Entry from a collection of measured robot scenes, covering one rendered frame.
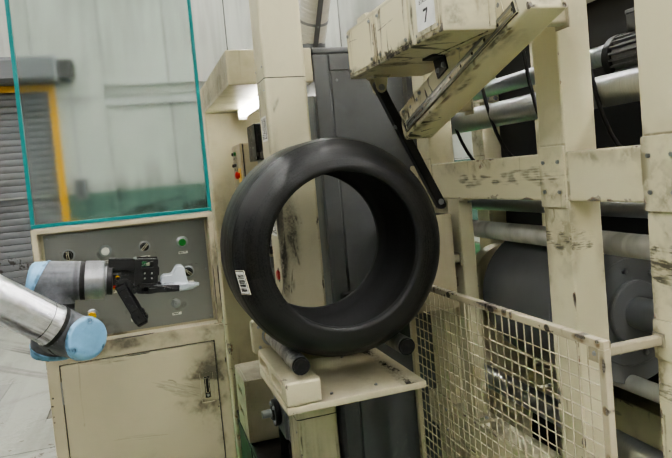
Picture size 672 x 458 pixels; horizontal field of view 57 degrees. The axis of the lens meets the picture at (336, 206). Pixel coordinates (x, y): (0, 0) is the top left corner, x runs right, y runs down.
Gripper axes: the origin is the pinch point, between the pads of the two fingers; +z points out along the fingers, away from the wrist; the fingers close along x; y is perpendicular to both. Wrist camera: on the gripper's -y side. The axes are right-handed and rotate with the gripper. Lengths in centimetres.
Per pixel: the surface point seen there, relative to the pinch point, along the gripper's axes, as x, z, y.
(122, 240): 57, -18, 7
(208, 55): 894, 94, 250
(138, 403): 52, -12, -45
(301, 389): -10.9, 25.1, -23.8
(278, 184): -11.2, 18.2, 25.5
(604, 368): -61, 70, -8
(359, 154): -11, 38, 34
